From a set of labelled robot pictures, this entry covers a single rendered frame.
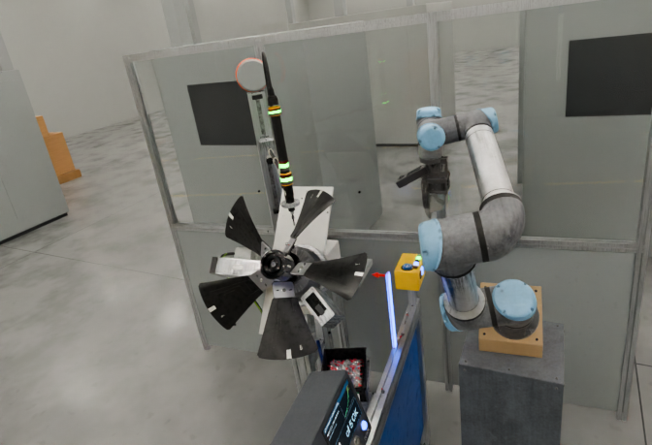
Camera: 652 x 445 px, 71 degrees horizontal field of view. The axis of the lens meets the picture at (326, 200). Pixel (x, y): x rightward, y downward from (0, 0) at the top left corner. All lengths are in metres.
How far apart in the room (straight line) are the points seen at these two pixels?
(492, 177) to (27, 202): 6.65
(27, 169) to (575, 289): 6.51
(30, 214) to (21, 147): 0.89
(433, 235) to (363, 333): 1.86
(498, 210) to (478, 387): 0.74
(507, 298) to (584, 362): 1.36
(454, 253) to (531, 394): 0.70
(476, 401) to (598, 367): 1.17
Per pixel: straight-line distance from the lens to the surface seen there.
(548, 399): 1.65
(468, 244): 1.05
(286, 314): 1.83
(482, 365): 1.62
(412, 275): 1.95
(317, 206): 1.84
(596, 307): 2.57
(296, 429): 1.14
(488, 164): 1.20
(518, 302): 1.43
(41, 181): 7.37
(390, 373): 1.80
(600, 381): 2.83
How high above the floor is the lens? 2.06
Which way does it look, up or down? 21 degrees down
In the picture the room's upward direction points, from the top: 8 degrees counter-clockwise
